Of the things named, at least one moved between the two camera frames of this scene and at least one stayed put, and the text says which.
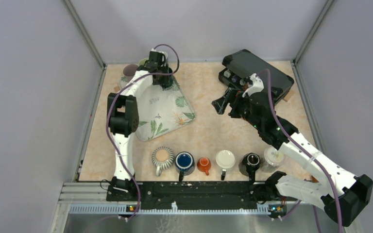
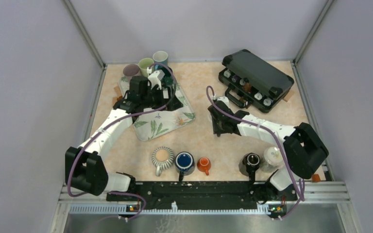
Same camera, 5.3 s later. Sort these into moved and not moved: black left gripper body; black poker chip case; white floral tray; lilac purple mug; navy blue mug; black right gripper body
Moved: black left gripper body; black right gripper body
Not moved: navy blue mug; white floral tray; lilac purple mug; black poker chip case
